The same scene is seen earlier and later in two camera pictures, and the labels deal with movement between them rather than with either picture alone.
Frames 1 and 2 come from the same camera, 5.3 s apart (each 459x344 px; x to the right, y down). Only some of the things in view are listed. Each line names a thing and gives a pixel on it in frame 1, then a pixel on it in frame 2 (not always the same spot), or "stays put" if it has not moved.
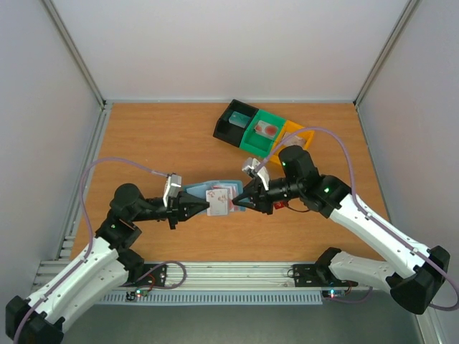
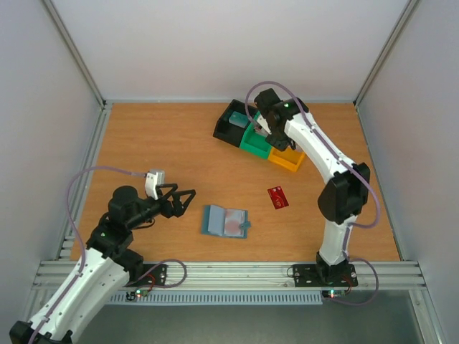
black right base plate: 315,275 stays put
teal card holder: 235,188 → 224,222
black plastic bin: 229,132 stays put
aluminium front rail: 202,276 stays put
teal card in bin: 239,119 stays put
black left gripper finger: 188,209 → 178,207
